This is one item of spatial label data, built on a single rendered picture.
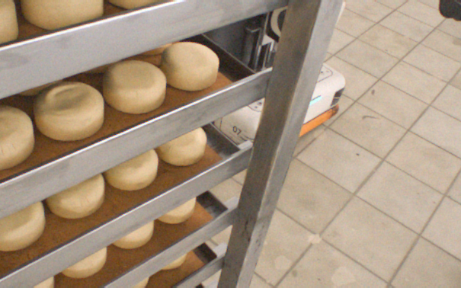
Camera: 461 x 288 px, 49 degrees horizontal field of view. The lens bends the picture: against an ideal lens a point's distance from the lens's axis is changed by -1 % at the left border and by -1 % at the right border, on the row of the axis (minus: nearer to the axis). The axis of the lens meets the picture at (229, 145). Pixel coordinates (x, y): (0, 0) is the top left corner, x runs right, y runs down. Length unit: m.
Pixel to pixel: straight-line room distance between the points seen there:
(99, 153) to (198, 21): 0.11
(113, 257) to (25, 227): 0.14
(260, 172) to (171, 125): 0.14
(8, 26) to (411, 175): 2.19
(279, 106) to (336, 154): 1.90
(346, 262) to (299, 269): 0.19
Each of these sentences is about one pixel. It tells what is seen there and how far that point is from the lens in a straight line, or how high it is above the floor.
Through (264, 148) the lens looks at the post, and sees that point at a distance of 0.48.
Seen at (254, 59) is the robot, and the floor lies 0.33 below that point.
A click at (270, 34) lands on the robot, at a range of 2.06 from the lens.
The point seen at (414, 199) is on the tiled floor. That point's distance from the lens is 2.29.
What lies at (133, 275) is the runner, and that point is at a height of 1.06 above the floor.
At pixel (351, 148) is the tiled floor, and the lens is 2.39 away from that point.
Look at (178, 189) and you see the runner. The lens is 0.45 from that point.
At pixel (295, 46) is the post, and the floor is 1.28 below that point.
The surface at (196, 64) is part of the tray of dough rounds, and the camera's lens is 0.43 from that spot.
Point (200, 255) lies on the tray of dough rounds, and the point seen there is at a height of 0.95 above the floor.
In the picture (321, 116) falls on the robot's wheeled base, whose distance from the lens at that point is 2.33.
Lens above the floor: 1.48
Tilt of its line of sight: 42 degrees down
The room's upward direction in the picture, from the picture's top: 12 degrees clockwise
